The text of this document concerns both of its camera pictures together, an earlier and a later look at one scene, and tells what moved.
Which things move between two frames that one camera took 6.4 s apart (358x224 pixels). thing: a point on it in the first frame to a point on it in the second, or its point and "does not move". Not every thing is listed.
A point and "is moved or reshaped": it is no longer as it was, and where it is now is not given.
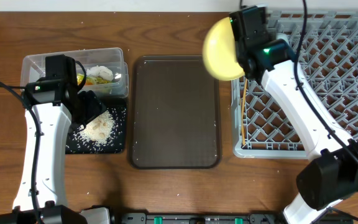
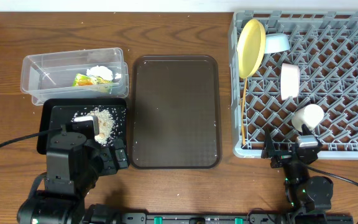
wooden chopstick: x=243 y=110 does not move
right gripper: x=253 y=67 to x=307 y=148
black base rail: x=211 y=218 does not move
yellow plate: x=219 y=51 is moved or reshaped
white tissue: x=101 y=71 does not move
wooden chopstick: x=244 y=98 does not move
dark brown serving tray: x=174 y=107 does not move
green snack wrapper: x=91 y=80 does not move
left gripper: x=89 y=107 to x=114 y=154
